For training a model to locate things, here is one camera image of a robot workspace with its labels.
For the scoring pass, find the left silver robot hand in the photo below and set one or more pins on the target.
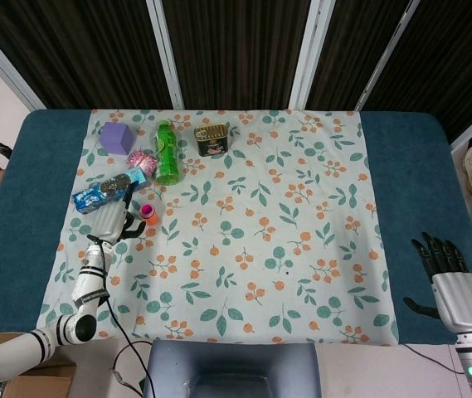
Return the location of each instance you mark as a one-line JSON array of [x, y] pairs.
[[109, 221]]

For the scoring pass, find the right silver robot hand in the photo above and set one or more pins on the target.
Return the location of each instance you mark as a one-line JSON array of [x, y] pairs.
[[457, 298]]

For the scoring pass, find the pink plastic cup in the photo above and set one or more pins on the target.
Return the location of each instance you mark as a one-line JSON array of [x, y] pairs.
[[147, 210]]

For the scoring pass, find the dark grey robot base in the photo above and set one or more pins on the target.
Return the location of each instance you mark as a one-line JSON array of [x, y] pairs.
[[231, 369]]

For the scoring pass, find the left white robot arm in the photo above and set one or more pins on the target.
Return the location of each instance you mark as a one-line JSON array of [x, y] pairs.
[[90, 282]]

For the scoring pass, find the blue cookie package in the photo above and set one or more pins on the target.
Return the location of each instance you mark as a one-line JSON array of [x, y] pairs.
[[90, 199]]

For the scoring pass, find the orange plastic cup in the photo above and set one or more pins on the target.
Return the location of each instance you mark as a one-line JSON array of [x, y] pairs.
[[152, 221]]

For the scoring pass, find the purple foam cube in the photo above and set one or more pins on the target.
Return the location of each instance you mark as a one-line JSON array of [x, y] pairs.
[[115, 139]]

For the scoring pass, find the green plastic bottle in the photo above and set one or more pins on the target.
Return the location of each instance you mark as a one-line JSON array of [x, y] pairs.
[[167, 157]]

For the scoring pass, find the dark luncheon meat tin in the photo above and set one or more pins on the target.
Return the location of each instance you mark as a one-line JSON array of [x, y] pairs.
[[212, 143]]

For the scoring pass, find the floral fruit print tablecloth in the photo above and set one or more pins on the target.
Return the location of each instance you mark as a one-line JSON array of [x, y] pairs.
[[260, 228]]

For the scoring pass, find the brown cardboard box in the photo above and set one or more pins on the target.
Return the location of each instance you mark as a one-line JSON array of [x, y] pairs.
[[40, 381]]

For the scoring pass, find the dark folding screen panel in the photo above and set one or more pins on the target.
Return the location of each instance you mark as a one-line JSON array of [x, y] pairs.
[[351, 54], [447, 62], [74, 49], [235, 49]]

